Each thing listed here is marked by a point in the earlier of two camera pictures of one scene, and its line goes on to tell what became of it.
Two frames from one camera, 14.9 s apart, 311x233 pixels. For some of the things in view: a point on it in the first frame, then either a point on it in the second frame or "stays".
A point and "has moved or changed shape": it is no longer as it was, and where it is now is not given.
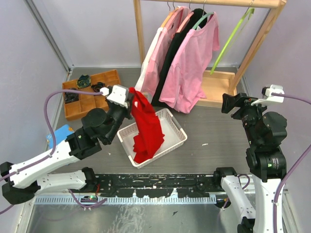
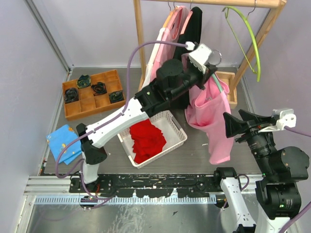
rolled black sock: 97,87 stays
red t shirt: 148,136 has moved or changed shape
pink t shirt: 185,73 → 206,108
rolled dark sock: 70,97 stays
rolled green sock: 83,81 stays
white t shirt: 147,60 → 157,50
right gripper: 229,101 → 233,124
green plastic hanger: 250,10 → 256,46
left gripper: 129,110 → 204,77
